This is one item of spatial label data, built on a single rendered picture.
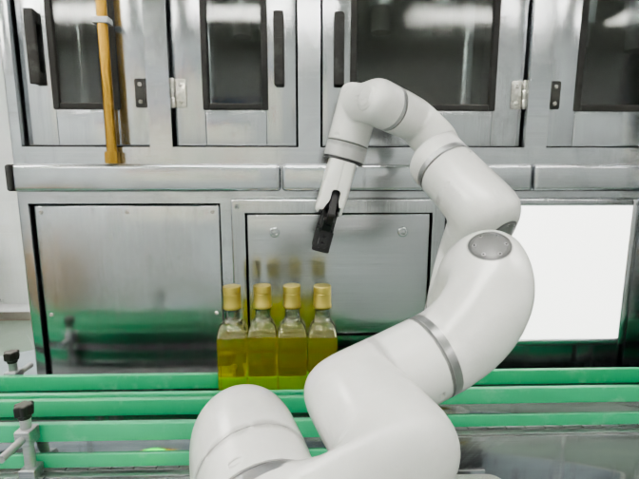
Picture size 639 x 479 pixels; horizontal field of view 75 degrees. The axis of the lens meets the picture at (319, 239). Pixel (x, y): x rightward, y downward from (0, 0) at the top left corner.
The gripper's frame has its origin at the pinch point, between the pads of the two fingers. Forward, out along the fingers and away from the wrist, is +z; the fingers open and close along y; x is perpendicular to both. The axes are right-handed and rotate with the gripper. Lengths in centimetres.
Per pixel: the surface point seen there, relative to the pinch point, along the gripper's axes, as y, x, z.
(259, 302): 1.3, -8.5, 14.6
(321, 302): 1.7, 3.0, 11.5
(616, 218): -13, 63, -19
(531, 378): -4, 51, 18
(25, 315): -307, -236, 186
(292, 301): 1.3, -2.5, 12.8
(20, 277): -308, -246, 151
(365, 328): -13.0, 15.7, 19.2
